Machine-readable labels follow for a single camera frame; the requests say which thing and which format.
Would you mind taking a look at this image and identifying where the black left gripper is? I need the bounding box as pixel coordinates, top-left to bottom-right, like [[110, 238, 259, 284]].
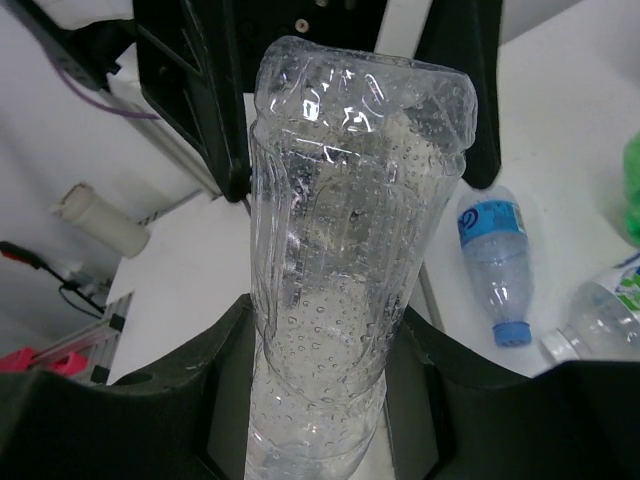
[[133, 0, 502, 201]]

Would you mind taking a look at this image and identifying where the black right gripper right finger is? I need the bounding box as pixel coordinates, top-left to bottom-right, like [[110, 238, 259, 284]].
[[385, 309, 639, 479]]

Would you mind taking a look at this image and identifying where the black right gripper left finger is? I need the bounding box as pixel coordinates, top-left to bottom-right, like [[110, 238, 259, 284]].
[[1, 295, 255, 479]]

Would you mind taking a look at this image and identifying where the clear bottle white cap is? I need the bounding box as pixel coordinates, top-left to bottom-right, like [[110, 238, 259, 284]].
[[245, 36, 477, 479]]

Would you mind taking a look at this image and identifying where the clear bottle light blue label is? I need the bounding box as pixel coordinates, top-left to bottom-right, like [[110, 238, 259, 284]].
[[456, 185, 533, 348]]

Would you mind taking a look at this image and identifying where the clear bottle green white label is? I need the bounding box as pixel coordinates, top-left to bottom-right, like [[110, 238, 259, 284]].
[[540, 254, 639, 364]]

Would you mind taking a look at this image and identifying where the green plastic bottle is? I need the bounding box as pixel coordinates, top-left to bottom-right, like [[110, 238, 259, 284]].
[[622, 133, 640, 244]]

